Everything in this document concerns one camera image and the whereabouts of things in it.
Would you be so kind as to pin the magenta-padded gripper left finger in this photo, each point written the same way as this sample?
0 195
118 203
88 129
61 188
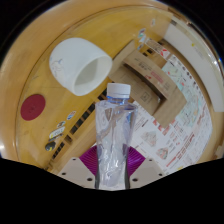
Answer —
76 171

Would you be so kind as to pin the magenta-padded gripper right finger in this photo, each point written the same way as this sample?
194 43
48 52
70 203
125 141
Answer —
148 170

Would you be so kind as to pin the clear plastic water bottle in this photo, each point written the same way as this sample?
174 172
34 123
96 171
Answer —
115 133

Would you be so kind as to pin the small black oval object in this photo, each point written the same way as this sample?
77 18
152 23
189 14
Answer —
50 145

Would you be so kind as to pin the round dark picture sticker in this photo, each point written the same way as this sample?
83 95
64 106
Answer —
61 124

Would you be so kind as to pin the printed paper posters group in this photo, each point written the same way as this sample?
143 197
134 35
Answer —
186 133

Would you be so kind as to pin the round blue orange sticker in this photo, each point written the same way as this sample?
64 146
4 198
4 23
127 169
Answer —
71 115

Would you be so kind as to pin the flat round red coaster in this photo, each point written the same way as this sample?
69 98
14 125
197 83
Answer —
32 107

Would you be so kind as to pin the brown cardboard box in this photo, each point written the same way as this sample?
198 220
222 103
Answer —
150 76

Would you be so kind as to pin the white ceramic mug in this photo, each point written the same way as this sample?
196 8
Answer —
66 60

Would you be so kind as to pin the small colourful sticker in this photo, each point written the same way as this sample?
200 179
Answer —
139 46
152 22
142 39
142 32

